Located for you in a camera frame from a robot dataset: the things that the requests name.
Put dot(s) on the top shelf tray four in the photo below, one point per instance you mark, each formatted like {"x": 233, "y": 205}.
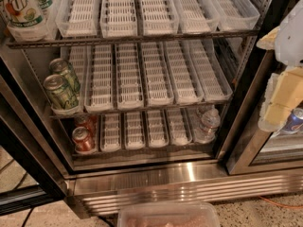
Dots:
{"x": 197, "y": 16}

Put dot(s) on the red soda can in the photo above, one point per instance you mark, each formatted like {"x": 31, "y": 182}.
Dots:
{"x": 86, "y": 122}
{"x": 83, "y": 140}

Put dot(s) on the middle shelf tray four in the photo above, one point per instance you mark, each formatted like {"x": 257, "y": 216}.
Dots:
{"x": 185, "y": 86}

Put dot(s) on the top wire shelf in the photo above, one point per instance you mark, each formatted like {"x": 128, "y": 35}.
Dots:
{"x": 96, "y": 40}

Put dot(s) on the shelf tray four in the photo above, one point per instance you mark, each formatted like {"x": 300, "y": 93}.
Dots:
{"x": 197, "y": 16}
{"x": 178, "y": 127}
{"x": 185, "y": 86}

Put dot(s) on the top shelf tray five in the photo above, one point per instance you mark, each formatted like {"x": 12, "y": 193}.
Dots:
{"x": 236, "y": 14}

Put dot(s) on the shelf tray two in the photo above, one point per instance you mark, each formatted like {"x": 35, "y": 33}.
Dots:
{"x": 118, "y": 18}
{"x": 134, "y": 131}
{"x": 129, "y": 93}

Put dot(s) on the shelf tray one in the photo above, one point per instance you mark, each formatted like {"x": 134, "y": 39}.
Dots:
{"x": 78, "y": 18}
{"x": 99, "y": 82}
{"x": 110, "y": 136}

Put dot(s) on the bottom shelf tray two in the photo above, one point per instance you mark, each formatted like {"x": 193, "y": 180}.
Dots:
{"x": 134, "y": 131}

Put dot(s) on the bottom shelf tray four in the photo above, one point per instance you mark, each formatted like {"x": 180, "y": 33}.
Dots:
{"x": 178, "y": 127}

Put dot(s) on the middle wire shelf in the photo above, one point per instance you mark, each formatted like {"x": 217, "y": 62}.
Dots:
{"x": 141, "y": 109}

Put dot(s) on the top shelf tray two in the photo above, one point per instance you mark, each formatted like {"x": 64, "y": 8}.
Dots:
{"x": 118, "y": 18}

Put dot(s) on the clear plastic food container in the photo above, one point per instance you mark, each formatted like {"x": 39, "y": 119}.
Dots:
{"x": 169, "y": 214}

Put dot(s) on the top shelf tray three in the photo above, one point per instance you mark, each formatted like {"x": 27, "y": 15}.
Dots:
{"x": 159, "y": 17}

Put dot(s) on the blue soda can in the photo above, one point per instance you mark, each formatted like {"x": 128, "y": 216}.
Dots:
{"x": 294, "y": 121}

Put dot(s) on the clear water bottle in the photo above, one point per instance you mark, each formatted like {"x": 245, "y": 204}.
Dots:
{"x": 206, "y": 122}

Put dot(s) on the top shelf tray one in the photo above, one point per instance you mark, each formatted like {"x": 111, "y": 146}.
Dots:
{"x": 78, "y": 18}

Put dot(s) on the bottom shelf tray one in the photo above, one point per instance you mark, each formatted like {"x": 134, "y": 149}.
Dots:
{"x": 110, "y": 136}

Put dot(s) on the wire shelf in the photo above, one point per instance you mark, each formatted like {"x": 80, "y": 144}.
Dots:
{"x": 96, "y": 40}
{"x": 141, "y": 109}

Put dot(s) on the green soda can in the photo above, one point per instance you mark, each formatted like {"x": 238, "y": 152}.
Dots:
{"x": 64, "y": 68}
{"x": 60, "y": 92}

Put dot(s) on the open fridge door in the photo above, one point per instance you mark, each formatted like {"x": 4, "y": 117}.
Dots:
{"x": 20, "y": 143}

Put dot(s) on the stainless steel fridge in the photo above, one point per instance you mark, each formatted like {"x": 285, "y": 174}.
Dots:
{"x": 242, "y": 161}

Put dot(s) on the shelf tray five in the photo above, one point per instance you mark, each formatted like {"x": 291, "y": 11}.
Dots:
{"x": 236, "y": 14}
{"x": 209, "y": 71}

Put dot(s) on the middle shelf tray two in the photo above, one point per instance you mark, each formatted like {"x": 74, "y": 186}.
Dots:
{"x": 129, "y": 93}

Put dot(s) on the rear red soda can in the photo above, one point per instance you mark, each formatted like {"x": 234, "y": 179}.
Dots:
{"x": 86, "y": 122}

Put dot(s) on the shelf tray three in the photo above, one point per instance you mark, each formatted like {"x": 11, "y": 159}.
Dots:
{"x": 159, "y": 17}
{"x": 157, "y": 81}
{"x": 156, "y": 129}

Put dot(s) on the middle shelf tray three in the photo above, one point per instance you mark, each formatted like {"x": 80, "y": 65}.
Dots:
{"x": 157, "y": 81}

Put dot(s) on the middle shelf tray one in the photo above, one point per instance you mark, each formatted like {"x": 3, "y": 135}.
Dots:
{"x": 99, "y": 82}

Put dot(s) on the bottom shelf tray three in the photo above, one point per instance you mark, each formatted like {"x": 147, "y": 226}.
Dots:
{"x": 156, "y": 129}

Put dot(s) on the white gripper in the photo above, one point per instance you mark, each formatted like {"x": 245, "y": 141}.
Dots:
{"x": 291, "y": 44}

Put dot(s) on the middle shelf tray five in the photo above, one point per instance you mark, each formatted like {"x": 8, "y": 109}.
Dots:
{"x": 209, "y": 71}

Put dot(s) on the front red soda can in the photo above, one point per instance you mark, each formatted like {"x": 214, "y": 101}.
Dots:
{"x": 83, "y": 140}

